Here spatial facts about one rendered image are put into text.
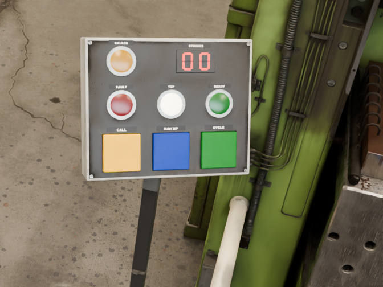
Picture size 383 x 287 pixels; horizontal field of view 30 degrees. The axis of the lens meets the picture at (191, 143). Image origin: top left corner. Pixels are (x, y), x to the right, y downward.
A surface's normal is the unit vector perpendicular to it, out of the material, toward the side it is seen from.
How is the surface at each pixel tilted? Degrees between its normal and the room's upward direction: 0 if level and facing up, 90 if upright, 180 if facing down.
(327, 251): 90
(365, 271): 90
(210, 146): 60
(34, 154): 0
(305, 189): 90
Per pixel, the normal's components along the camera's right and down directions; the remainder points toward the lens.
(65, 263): 0.15, -0.78
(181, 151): 0.26, 0.15
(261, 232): -0.21, 0.58
